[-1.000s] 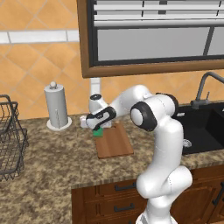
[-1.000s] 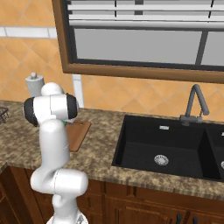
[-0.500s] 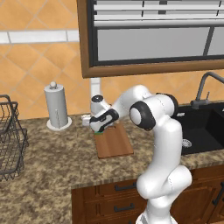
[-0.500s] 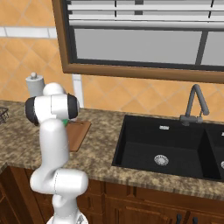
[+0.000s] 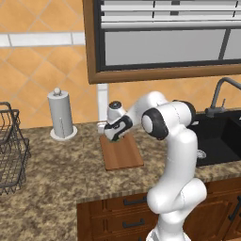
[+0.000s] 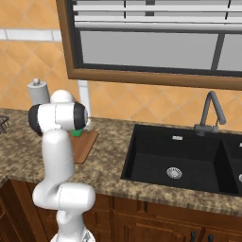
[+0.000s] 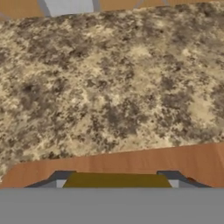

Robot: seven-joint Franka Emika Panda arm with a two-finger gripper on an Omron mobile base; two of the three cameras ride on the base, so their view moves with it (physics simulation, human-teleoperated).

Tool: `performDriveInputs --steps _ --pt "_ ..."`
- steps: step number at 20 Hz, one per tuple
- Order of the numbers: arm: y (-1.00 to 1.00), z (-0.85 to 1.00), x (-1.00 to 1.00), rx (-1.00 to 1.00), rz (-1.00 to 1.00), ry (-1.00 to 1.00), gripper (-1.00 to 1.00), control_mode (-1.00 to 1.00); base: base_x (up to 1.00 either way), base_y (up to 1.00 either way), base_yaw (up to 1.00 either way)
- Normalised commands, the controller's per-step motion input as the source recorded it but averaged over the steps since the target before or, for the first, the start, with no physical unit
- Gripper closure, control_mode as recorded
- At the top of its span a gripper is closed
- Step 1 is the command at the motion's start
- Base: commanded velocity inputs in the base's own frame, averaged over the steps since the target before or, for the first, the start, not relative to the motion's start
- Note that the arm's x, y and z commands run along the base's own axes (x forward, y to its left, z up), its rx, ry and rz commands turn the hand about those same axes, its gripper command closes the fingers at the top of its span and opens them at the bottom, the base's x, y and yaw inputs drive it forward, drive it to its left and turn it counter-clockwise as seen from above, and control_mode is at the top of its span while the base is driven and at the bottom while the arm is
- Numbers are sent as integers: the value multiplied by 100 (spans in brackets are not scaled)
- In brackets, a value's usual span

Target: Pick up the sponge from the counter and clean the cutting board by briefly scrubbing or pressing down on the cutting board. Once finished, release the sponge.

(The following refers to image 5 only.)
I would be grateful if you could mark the black sink basin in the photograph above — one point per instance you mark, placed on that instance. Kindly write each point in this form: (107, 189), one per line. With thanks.
(216, 141)

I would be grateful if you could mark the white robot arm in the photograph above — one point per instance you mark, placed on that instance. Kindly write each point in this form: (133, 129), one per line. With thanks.
(177, 163)

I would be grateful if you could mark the dark grey tap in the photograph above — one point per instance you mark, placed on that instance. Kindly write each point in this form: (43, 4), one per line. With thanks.
(216, 108)

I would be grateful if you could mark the green sponge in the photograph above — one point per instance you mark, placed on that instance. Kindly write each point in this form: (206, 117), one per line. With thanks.
(115, 141)

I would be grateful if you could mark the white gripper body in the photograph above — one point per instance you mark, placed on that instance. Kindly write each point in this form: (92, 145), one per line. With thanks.
(101, 128)

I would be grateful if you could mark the wooden drawer front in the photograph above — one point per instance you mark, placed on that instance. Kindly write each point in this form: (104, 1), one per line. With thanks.
(106, 224)
(106, 204)

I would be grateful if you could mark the wooden cutting board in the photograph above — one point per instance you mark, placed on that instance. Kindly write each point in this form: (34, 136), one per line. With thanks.
(123, 155)

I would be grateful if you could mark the grey paper towel roll holder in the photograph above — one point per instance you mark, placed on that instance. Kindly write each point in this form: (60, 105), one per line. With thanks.
(61, 116)

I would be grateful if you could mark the wooden cupboard door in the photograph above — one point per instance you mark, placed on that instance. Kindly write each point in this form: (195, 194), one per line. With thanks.
(216, 219)

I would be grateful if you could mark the wood framed window with blinds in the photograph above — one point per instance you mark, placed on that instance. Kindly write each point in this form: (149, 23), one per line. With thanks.
(163, 37)

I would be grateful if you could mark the wooden panel under sink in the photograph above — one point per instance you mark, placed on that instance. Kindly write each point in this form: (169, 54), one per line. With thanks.
(224, 185)

